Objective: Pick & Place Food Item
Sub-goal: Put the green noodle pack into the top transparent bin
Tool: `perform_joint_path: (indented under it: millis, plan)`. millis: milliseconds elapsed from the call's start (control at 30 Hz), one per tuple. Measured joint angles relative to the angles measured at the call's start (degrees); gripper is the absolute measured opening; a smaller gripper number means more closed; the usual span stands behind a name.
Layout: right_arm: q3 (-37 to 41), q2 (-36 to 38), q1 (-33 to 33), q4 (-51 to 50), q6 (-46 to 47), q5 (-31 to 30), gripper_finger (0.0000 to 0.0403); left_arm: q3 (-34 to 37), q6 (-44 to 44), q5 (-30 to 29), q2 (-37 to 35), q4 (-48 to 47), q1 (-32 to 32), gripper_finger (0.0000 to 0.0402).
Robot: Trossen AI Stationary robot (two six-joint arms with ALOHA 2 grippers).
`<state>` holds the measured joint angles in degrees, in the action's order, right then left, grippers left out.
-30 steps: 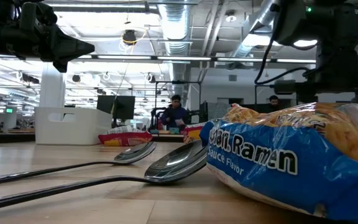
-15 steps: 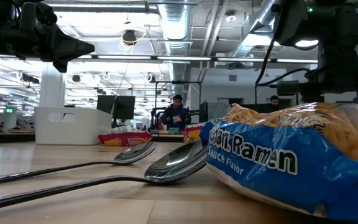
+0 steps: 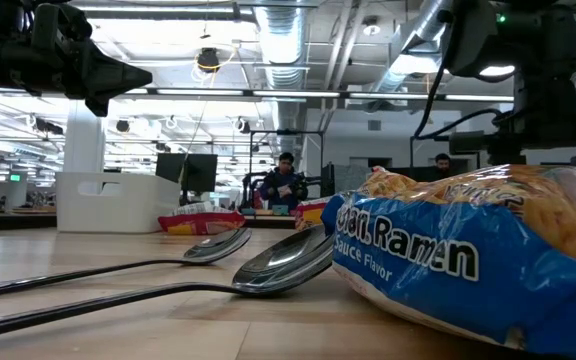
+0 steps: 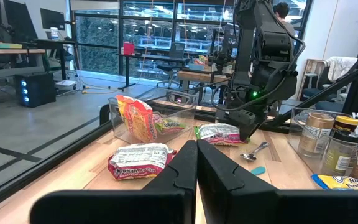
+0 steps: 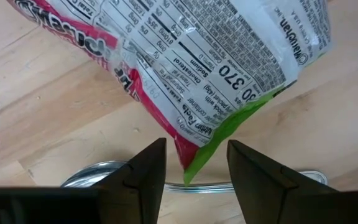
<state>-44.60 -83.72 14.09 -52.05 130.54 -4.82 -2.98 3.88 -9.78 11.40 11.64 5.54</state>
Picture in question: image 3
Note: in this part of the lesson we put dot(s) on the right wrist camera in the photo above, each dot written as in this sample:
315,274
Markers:
468,40

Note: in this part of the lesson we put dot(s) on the red ramen packet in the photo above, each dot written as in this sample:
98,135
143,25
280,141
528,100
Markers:
310,215
203,225

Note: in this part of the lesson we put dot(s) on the green exit sign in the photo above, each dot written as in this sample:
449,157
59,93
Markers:
15,177

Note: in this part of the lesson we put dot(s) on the small black ceiling camera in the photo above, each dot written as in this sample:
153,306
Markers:
244,125
123,125

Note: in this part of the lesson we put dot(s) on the background black robot arm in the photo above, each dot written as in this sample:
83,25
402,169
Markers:
248,187

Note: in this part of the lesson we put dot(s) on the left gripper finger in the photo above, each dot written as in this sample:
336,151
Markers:
113,75
99,106

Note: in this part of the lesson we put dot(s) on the blue ramen packet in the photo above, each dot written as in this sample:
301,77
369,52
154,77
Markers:
443,280

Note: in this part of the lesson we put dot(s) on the black ceiling dome camera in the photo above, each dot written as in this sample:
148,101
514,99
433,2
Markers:
208,60

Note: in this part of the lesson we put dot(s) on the black computer monitor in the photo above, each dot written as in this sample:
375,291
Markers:
202,172
170,167

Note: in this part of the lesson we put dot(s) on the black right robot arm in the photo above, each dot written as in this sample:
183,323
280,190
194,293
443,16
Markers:
548,35

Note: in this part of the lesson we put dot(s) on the long ceiling light bar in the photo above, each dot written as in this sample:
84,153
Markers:
293,93

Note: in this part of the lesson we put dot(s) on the white plastic bin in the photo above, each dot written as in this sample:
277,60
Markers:
133,215

